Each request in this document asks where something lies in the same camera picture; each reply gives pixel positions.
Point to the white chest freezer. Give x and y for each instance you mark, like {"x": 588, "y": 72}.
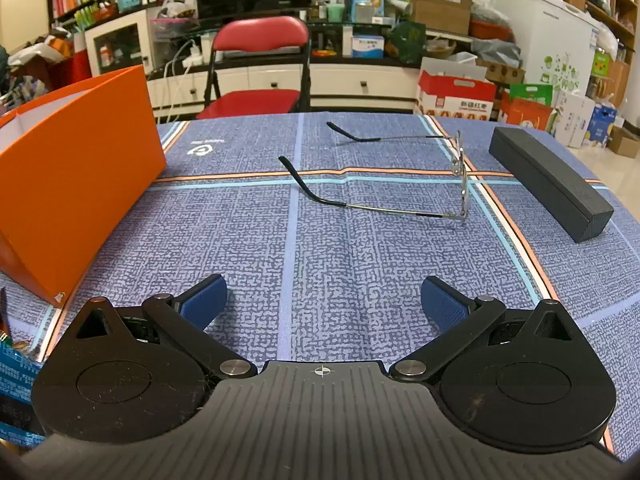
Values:
{"x": 550, "y": 35}

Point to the red and white gift box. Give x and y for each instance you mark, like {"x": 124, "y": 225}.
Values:
{"x": 450, "y": 95}

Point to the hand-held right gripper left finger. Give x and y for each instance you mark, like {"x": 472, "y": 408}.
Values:
{"x": 205, "y": 300}

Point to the pink basket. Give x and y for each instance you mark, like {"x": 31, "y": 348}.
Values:
{"x": 170, "y": 30}

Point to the red folding chair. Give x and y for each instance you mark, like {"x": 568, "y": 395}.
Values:
{"x": 260, "y": 35}

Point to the green gift bag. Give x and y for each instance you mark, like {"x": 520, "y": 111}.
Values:
{"x": 530, "y": 92}

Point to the brown cardboard box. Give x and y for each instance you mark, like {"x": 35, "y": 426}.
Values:
{"x": 440, "y": 10}

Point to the white glass-door cabinet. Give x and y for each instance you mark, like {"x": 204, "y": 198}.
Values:
{"x": 120, "y": 45}

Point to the metal frame eyeglasses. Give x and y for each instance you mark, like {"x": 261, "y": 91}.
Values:
{"x": 461, "y": 165}

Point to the white television stand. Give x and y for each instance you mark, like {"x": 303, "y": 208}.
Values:
{"x": 340, "y": 80}

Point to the beige air conditioner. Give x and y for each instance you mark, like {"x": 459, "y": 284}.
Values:
{"x": 20, "y": 10}

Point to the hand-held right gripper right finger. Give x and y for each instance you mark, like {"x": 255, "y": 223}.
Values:
{"x": 442, "y": 305}

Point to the blue snack packet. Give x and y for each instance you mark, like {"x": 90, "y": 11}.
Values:
{"x": 15, "y": 380}

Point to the small cardboard box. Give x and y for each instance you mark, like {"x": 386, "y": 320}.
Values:
{"x": 625, "y": 141}

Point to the orange gift box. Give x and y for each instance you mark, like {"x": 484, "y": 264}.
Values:
{"x": 525, "y": 116}

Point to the black glasses case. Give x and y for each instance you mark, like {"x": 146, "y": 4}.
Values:
{"x": 545, "y": 180}

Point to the dark green bag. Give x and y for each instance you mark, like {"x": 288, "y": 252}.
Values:
{"x": 407, "y": 42}

